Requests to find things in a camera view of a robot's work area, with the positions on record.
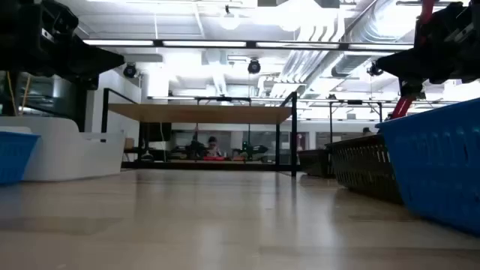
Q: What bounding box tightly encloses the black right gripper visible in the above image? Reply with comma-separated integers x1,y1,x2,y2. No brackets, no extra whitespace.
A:
376,1,473,97

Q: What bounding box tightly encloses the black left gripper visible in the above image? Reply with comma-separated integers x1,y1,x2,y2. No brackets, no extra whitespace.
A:
37,0,126,90

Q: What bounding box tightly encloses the white plastic bin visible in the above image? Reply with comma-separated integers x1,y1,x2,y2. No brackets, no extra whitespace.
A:
0,115,127,183

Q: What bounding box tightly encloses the blue plastic basket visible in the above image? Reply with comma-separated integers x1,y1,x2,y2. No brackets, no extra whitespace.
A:
376,97,480,238
0,130,41,185

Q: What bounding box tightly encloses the black background screen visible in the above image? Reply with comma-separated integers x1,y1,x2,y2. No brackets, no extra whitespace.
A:
140,122,173,143

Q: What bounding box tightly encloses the overhead light bar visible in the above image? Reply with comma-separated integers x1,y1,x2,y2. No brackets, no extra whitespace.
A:
81,38,416,52

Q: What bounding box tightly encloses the white round ceiling lamp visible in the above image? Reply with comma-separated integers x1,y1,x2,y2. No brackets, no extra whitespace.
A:
218,10,241,31

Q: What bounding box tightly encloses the yellow cord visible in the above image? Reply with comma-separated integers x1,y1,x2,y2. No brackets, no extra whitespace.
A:
20,74,32,113
6,70,18,116

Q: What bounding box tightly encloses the black metal rack frame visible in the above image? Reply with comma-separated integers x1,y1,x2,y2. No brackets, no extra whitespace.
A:
328,99,384,144

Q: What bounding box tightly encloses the wooden shelf with black frame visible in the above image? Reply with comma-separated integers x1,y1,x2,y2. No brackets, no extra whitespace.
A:
100,88,299,178

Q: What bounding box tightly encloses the black rig frame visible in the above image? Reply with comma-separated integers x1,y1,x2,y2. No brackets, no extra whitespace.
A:
121,160,299,172

